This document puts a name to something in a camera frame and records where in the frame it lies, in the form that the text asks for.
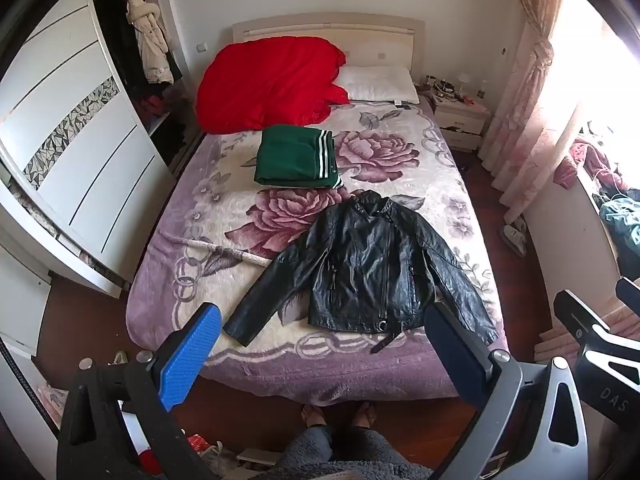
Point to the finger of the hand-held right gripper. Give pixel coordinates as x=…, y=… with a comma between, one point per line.
x=630, y=291
x=575, y=310

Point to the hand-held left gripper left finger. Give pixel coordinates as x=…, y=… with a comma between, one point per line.
x=190, y=355

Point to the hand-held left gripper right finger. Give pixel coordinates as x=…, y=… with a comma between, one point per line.
x=455, y=355

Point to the black leather jacket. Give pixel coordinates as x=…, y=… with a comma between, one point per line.
x=360, y=270

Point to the red folded clothes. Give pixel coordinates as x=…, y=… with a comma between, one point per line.
x=154, y=105

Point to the dark hanging clothes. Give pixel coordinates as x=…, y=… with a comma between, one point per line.
x=115, y=35

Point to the pale pink rug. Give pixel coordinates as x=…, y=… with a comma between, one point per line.
x=550, y=350

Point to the teal crumpled cloth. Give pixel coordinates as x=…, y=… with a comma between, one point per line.
x=622, y=220

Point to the red cloth item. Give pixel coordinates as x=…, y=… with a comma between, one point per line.
x=197, y=445

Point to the pair of white slippers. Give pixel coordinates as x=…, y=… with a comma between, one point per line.
x=515, y=237

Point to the person's right foot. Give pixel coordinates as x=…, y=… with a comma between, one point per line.
x=365, y=415

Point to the person's foot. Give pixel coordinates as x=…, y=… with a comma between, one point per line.
x=312, y=415
x=365, y=415

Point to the white shoe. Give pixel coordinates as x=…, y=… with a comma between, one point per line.
x=222, y=460

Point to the floral purple blanket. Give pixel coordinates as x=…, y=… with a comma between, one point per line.
x=210, y=240

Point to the person's left foot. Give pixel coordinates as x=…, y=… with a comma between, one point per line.
x=312, y=415

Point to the person's grey fleece trousers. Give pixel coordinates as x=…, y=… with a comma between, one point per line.
x=350, y=452

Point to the white nightstand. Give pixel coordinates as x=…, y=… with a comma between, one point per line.
x=462, y=122

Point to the folded green striped pants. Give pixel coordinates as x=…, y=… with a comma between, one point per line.
x=285, y=155

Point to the pink curtain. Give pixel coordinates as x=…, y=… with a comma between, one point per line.
x=530, y=85

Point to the cluster of small toiletries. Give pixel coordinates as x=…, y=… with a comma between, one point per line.
x=450, y=87

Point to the white wardrobe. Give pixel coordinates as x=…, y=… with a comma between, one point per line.
x=75, y=110

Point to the white pillow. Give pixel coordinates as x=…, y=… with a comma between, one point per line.
x=380, y=85

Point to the red duvet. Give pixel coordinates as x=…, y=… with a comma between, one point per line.
x=265, y=80

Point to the cream hanging coat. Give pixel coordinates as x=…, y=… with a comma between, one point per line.
x=150, y=40

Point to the white bed headboard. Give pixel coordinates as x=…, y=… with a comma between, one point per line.
x=325, y=25

